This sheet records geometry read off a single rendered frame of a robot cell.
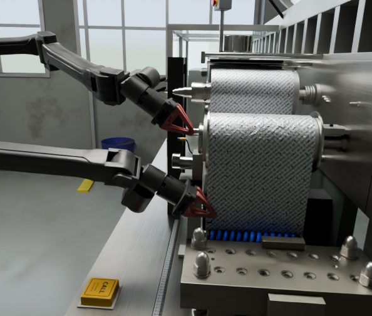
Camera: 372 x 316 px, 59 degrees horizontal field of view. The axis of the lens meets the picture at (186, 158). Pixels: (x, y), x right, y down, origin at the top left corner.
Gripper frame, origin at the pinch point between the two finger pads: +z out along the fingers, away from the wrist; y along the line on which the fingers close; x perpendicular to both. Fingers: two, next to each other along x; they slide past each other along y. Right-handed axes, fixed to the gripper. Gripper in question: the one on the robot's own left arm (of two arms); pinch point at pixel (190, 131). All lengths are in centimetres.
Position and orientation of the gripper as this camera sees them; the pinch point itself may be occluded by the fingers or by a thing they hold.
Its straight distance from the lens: 81.8
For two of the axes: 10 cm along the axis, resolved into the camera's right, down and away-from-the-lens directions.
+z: 8.0, 5.9, 0.7
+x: 5.9, -7.7, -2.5
